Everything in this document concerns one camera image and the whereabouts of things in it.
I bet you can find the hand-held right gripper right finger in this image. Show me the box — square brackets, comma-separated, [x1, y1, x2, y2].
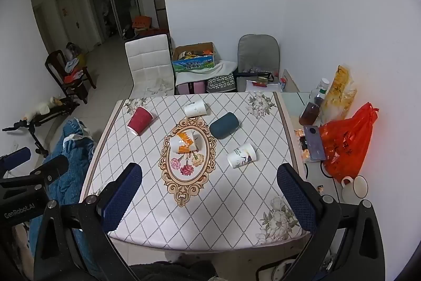
[276, 163, 385, 281]

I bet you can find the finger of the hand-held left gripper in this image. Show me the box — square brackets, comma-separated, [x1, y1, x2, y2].
[0, 155, 69, 191]
[0, 147, 32, 174]

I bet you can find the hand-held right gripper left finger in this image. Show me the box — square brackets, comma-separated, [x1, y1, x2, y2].
[33, 162, 143, 281]

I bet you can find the white cup with dark print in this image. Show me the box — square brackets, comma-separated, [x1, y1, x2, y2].
[227, 142, 256, 169]

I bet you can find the red paper cup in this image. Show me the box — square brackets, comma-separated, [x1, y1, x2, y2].
[128, 106, 154, 136]

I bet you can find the orange and white paper cup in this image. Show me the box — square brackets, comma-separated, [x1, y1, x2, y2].
[169, 130, 201, 154]

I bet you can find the dark teal cup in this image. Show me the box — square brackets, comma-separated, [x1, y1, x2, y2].
[209, 112, 240, 139]

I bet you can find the plain white paper cup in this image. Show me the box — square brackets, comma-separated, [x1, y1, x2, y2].
[183, 99, 208, 118]

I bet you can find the black tripod stand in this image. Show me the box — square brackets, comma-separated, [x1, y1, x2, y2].
[2, 97, 80, 158]

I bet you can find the grey smartphone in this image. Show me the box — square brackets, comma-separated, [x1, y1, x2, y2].
[303, 125, 326, 162]

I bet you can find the white enamel mug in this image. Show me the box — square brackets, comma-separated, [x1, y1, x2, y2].
[340, 175, 368, 200]

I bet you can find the floral diamond pattern tablecloth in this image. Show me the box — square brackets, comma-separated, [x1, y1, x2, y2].
[81, 92, 311, 251]

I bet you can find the orange plastic bag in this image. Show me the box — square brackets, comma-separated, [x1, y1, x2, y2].
[318, 102, 379, 184]

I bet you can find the amber glass jar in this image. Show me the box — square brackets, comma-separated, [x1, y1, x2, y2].
[299, 101, 322, 126]

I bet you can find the person's dark clothing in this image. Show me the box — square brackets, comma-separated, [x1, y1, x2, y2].
[131, 260, 218, 281]

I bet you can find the clothes pile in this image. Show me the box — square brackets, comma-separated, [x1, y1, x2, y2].
[64, 58, 85, 83]

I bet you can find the dark wooden chair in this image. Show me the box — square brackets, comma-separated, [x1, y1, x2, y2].
[45, 50, 97, 104]

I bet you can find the clear bottle with white cap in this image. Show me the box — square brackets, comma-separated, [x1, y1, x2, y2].
[313, 78, 330, 108]

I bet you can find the yellow snack packet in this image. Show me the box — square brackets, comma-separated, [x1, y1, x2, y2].
[320, 65, 358, 124]

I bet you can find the light wooden board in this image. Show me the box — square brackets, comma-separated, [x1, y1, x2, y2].
[282, 69, 301, 93]

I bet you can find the pink case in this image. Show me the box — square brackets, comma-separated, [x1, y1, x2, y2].
[177, 81, 207, 95]

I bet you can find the black folded umbrella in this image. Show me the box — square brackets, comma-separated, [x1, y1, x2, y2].
[234, 71, 274, 81]

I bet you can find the black and white patterned bag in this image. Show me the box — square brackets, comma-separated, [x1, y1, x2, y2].
[206, 74, 238, 93]

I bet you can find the white padded chair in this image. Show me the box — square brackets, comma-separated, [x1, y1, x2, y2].
[125, 34, 175, 96]

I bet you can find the wooden door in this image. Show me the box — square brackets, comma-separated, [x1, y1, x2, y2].
[55, 0, 88, 52]

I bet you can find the white cloth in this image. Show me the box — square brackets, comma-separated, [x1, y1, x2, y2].
[175, 60, 238, 86]

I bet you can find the grey cushioned chair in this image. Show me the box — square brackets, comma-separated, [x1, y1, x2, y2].
[237, 34, 281, 92]

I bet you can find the cardboard box with snacks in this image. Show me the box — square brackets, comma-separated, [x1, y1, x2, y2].
[171, 42, 216, 73]

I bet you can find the orange crate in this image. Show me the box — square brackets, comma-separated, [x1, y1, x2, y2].
[132, 15, 153, 30]

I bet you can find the sliding glass door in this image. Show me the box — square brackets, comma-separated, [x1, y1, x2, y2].
[87, 0, 141, 45]

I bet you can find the blue corduroy cloth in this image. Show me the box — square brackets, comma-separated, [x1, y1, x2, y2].
[29, 119, 97, 270]

